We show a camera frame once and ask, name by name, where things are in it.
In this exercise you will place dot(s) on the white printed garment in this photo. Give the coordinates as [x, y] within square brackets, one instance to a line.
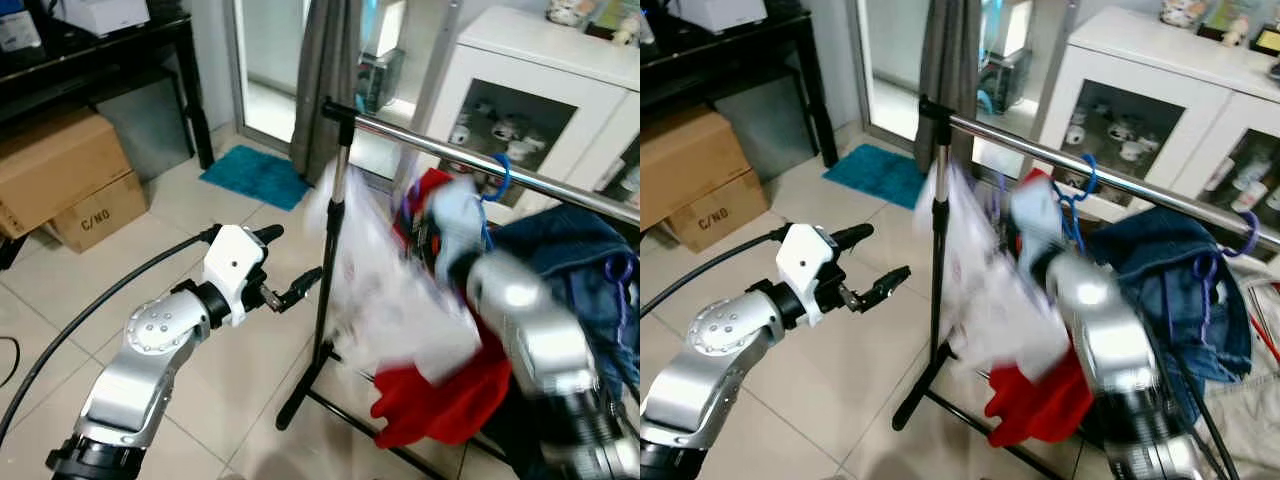
[390, 290]
[1000, 310]

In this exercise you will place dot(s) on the blue plastic hanger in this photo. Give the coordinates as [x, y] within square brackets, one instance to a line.
[503, 175]
[1088, 175]

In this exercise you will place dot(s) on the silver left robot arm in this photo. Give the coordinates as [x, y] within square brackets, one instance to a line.
[130, 380]
[700, 380]

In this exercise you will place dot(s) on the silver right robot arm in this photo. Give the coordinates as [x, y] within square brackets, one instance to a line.
[540, 340]
[1120, 350]

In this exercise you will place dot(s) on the purple plastic hanger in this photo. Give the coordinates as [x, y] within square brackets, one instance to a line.
[620, 268]
[1256, 230]
[1205, 270]

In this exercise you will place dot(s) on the red plastic hanger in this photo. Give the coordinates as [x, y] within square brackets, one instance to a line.
[1265, 335]

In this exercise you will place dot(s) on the teal floor mat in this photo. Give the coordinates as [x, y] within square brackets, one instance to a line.
[875, 170]
[255, 175]

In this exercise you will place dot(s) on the small printed cardboard box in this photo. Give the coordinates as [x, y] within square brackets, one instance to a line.
[720, 215]
[100, 215]

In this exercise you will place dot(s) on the grey panel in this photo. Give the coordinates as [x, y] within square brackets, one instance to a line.
[765, 120]
[145, 125]

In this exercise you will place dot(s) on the grey curtain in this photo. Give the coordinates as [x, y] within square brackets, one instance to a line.
[950, 70]
[325, 80]

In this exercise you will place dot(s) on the large plain cardboard box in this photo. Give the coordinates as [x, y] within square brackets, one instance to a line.
[60, 165]
[690, 160]

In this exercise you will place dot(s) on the chrome and black clothes rack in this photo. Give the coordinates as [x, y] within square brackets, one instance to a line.
[1000, 135]
[450, 150]

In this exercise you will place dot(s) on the red hanging garment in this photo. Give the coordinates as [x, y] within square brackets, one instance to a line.
[1040, 400]
[450, 400]

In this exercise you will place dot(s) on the grey metal appliance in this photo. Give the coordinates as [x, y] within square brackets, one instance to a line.
[1005, 80]
[380, 80]

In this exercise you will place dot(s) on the black table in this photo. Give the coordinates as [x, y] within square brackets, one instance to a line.
[90, 50]
[730, 50]

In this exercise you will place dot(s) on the white device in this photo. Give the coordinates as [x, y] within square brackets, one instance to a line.
[720, 10]
[100, 12]

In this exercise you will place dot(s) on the blue denim garment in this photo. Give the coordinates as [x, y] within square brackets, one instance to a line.
[1170, 290]
[570, 270]

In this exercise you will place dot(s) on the small pale figurine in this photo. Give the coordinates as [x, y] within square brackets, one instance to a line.
[1236, 32]
[625, 30]

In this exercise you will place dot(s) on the white printed box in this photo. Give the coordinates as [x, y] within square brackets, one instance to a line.
[18, 30]

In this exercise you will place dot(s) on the white glass-door cabinet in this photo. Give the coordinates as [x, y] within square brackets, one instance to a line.
[540, 50]
[1150, 50]

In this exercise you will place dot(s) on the green printed box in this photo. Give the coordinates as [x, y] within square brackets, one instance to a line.
[608, 10]
[1225, 8]

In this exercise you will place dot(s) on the patterned ornament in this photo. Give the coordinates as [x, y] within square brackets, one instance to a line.
[1182, 12]
[572, 10]

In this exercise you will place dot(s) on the beige hanging garment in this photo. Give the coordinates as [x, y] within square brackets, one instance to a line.
[1245, 420]

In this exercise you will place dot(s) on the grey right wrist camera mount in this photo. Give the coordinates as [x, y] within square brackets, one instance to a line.
[1035, 215]
[455, 215]

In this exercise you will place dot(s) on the aluminium sliding door frame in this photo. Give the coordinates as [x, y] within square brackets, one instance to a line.
[232, 60]
[853, 60]

